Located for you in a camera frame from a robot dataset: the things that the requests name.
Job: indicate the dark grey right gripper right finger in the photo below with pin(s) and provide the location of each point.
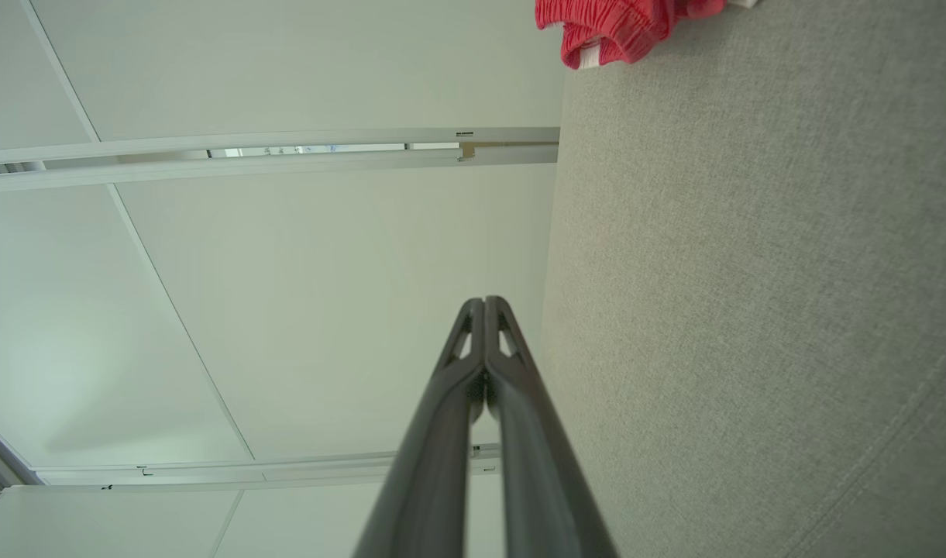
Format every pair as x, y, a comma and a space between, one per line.
542, 480

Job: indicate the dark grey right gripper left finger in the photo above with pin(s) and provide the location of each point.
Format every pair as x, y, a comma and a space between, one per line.
434, 465

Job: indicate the red shorts with white trim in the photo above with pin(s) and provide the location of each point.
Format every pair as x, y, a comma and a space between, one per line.
620, 27

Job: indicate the white partition frame rail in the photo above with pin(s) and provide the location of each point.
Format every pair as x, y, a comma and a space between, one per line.
209, 167

